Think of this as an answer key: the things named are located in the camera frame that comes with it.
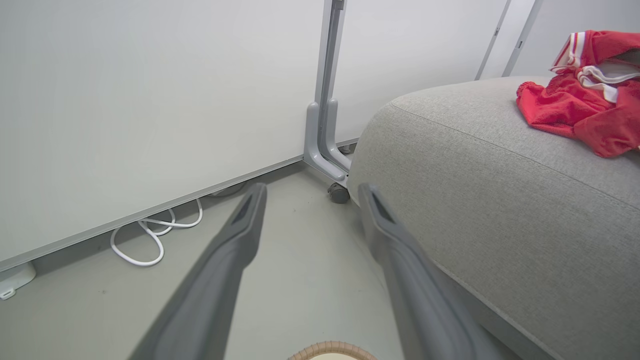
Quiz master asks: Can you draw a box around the white power adapter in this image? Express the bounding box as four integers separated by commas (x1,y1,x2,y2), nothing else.
0,260,37,301

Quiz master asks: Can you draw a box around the narrow white partition panel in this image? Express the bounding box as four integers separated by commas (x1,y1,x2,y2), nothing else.
320,0,513,147

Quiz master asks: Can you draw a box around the wide white partition panel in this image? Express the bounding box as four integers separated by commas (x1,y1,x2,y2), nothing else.
0,0,333,273

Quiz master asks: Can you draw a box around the grey fabric sofa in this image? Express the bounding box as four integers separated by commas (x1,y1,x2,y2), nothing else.
346,75,640,360

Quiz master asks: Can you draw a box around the grey partition foot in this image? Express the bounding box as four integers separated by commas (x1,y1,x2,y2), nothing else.
324,98,353,173
303,101,348,182

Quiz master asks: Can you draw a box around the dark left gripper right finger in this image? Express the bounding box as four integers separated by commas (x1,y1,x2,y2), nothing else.
358,182,501,360

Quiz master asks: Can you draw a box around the black caster wheel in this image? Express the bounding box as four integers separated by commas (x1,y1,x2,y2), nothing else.
327,182,351,205

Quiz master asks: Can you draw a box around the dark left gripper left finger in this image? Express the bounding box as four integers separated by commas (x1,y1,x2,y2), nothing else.
127,182,268,360

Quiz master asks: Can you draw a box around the red white-striped jersey garment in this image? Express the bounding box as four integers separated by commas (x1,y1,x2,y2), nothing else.
550,29,640,104

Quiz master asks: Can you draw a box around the red fleece garment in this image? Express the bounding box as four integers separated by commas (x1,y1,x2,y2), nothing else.
516,70,640,159

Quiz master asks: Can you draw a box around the cream perforated laundry basket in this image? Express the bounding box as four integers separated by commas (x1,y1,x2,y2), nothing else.
287,340,379,360

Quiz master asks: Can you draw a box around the looped white cable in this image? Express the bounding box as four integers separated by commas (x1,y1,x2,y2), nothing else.
109,197,204,267

